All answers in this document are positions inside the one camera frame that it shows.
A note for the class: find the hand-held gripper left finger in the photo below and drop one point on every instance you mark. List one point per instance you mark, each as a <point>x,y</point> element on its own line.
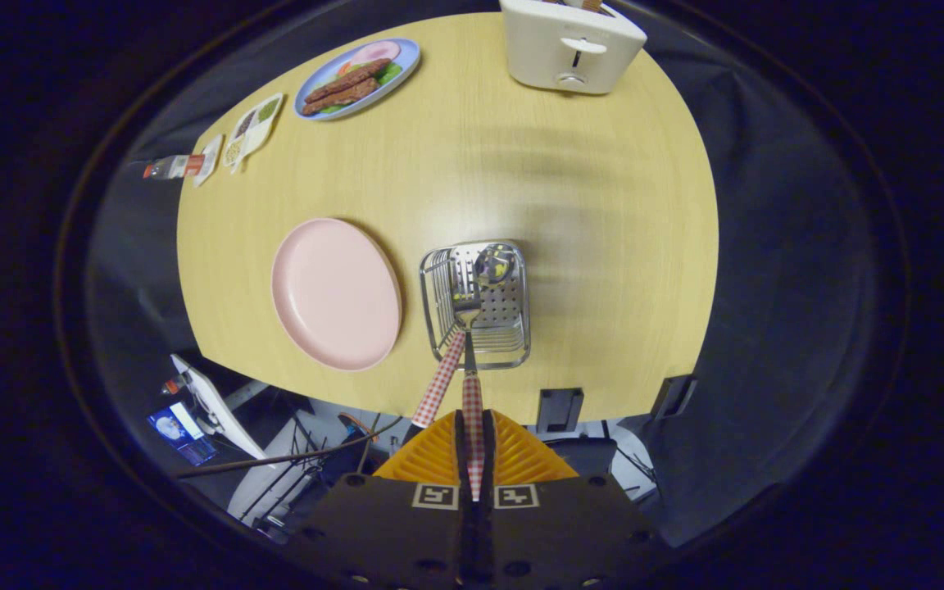
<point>460,459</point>

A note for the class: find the black metal stand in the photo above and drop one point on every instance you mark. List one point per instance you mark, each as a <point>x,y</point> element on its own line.
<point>300,475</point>

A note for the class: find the cream white toaster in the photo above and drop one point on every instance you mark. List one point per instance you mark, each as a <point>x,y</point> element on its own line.
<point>554,53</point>

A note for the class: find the small white square coaster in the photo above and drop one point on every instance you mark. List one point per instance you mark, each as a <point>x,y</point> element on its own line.
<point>211,156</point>

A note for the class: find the brown toast slice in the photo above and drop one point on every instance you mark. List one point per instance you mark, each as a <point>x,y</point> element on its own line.
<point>592,4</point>

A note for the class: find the black table clamp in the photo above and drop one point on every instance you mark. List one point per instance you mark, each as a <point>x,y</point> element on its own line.
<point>674,397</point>
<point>560,411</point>

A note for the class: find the pink plate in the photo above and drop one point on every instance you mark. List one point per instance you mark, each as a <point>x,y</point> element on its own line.
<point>333,295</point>

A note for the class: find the brown sausage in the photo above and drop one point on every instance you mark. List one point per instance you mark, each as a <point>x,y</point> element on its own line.
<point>341,97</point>
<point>347,80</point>

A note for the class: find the white flat device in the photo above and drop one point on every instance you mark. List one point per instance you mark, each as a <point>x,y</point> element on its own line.
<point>218,407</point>

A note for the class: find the blue plate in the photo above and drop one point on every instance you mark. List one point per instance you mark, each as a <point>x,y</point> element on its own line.
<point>406,51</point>

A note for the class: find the white divided condiment dish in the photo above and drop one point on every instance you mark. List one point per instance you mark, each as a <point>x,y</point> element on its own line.
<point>247,135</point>

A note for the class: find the green lettuce leaf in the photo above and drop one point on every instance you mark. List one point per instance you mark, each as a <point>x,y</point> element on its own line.
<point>390,72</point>

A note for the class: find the pink ham slice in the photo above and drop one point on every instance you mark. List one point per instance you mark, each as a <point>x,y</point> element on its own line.
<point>378,51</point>

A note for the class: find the blue lit screen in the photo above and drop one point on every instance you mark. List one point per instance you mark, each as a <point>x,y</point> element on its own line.
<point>183,434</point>

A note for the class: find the clear bottle with red cap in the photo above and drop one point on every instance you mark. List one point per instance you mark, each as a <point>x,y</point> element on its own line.
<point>177,166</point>

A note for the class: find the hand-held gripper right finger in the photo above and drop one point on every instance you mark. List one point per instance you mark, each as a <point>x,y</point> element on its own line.
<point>489,459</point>

